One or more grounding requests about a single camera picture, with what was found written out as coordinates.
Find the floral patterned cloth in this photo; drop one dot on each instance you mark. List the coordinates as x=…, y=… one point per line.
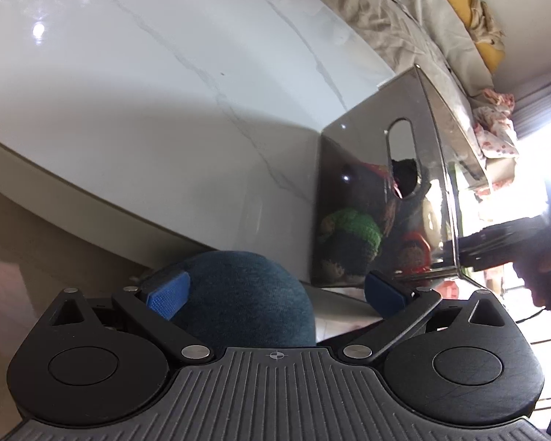
x=498, y=128

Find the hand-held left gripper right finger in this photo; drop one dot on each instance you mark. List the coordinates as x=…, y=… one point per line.
x=385, y=292

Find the small red doll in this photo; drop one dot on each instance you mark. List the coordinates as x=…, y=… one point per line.
x=413, y=252

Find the blue fabric stool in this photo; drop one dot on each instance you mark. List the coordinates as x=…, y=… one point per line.
x=243, y=294

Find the doll with red hat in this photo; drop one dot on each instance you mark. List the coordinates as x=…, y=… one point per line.
x=351, y=234

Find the window curtain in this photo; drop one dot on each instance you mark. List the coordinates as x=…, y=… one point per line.
x=539, y=105

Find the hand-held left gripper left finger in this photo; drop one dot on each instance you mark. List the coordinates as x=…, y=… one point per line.
x=167, y=295

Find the person's right hand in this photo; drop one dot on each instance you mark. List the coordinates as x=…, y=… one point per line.
x=548, y=266

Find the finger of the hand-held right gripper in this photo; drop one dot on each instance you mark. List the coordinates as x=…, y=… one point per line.
x=496, y=243

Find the smoky grey transparent storage box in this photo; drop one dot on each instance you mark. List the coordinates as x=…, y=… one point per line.
x=362, y=156

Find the yellow cushion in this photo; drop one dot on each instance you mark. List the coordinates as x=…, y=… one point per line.
x=468, y=14

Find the white marble desktop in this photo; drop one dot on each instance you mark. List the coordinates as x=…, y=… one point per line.
x=142, y=101

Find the black plush animal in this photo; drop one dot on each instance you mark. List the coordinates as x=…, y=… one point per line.
x=404, y=174

